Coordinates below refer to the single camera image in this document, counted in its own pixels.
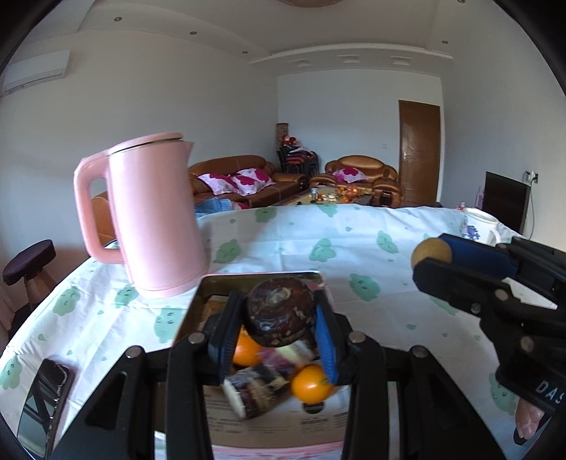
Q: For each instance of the black television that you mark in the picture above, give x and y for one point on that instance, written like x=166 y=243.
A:
x=504 y=203

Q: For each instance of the white air conditioner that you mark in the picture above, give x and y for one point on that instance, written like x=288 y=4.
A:
x=37 y=70

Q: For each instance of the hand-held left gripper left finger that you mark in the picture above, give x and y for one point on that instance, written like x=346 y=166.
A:
x=230 y=336

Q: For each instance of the cluttered coffee table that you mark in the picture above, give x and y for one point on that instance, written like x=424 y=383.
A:
x=331 y=197

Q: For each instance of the small yellow potato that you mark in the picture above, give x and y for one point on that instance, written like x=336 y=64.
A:
x=431 y=252

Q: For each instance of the brown wooden door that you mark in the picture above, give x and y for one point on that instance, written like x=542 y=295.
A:
x=419 y=155

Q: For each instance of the black smartphone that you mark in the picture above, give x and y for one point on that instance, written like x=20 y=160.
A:
x=44 y=402

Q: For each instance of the person's right hand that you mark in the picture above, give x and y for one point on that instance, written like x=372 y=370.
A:
x=528 y=418

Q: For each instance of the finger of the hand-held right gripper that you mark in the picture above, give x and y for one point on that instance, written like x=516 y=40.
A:
x=451 y=283
x=477 y=256

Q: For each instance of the orange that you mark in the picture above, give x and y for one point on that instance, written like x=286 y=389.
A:
x=311 y=382
x=245 y=352

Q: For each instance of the pink floral pillow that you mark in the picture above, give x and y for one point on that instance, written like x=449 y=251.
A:
x=219 y=183
x=349 y=175
x=252 y=179

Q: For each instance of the blue cloth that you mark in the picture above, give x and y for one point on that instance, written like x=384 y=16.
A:
x=214 y=206

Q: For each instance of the stacked dark chairs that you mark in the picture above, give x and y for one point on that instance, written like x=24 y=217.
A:
x=298 y=161

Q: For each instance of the dark brown water chestnut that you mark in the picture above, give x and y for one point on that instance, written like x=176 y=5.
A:
x=278 y=309

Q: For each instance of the brown leather sofa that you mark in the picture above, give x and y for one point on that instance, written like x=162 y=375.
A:
x=230 y=163

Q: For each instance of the white tablecloth with green clouds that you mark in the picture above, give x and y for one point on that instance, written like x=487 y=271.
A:
x=376 y=287

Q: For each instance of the white mug with blue print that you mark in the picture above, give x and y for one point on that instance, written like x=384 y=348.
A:
x=477 y=221

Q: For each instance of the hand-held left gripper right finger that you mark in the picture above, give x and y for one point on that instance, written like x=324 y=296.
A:
x=327 y=349

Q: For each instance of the pink electric kettle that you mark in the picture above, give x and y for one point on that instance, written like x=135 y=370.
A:
x=150 y=212

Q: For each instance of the orange-brown leather chair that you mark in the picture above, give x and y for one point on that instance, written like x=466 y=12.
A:
x=104 y=221

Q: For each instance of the wall socket with plug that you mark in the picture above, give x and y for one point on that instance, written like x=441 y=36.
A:
x=530 y=177

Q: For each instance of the printed paper sheet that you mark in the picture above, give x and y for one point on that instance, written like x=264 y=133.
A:
x=283 y=420

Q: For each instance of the brown leather armchair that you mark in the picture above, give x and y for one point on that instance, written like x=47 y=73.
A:
x=358 y=161

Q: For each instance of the dark purple stool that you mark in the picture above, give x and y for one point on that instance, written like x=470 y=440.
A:
x=28 y=261

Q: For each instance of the tall brown vase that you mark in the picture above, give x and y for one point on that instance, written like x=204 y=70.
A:
x=282 y=132

